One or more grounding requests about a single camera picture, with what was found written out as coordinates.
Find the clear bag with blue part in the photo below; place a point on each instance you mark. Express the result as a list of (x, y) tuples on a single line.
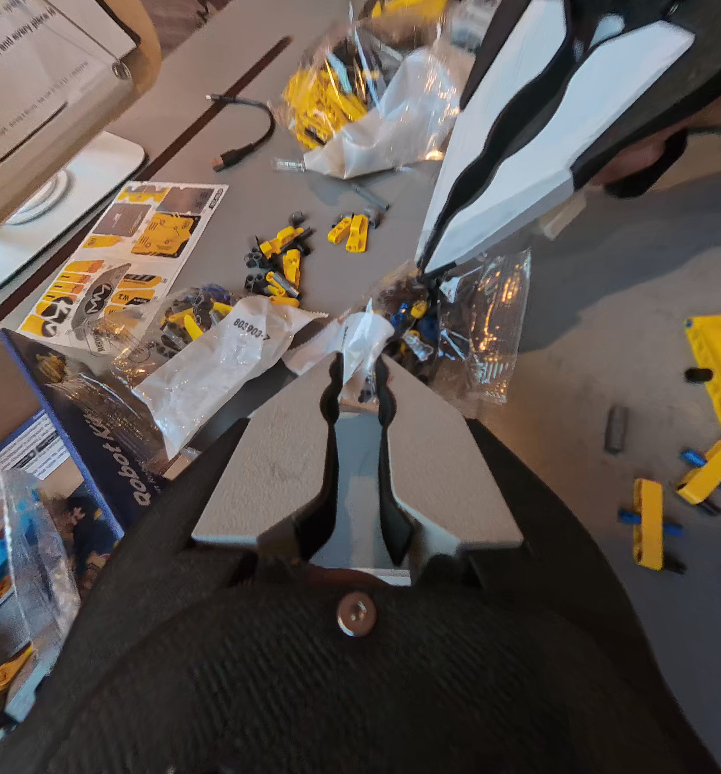
[(40, 574)]

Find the clear bag of mixed parts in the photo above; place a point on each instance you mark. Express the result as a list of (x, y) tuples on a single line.
[(215, 369)]

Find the clear plastic strip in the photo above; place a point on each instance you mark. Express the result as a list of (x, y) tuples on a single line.
[(289, 164)]

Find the clear bag of dark parts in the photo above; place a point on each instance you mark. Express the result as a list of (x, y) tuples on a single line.
[(487, 338)]

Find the yellow black sticker sheet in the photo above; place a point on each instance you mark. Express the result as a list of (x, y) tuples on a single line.
[(148, 242)]

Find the short yellow beam with pins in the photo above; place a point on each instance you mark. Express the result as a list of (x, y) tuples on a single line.
[(649, 523)]

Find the black axle rod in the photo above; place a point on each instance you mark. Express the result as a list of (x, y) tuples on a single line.
[(369, 196)]

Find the clear bag of yellow parts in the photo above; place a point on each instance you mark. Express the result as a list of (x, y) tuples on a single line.
[(384, 121)]

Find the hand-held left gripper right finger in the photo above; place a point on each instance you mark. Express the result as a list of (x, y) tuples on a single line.
[(445, 477)]

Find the grey tube connector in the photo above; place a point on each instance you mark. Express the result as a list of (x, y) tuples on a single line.
[(617, 429)]

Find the white flat stand base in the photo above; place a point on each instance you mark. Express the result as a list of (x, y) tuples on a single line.
[(94, 175)]

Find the person's right hand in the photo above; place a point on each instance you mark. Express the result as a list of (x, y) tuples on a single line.
[(717, 115)]

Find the toy brick instruction poster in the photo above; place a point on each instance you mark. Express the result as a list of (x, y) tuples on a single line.
[(34, 72)]

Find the long yellow beam with pins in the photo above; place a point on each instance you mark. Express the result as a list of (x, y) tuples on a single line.
[(714, 468)]

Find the pile of loose toy parts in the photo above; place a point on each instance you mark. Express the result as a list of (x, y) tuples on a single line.
[(281, 260)]

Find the blue robot kit box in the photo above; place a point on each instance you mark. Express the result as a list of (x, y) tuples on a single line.
[(112, 447)]

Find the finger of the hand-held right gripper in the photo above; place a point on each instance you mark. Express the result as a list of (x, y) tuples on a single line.
[(596, 121), (511, 72)]

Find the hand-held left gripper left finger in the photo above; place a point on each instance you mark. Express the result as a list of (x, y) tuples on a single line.
[(269, 477)]

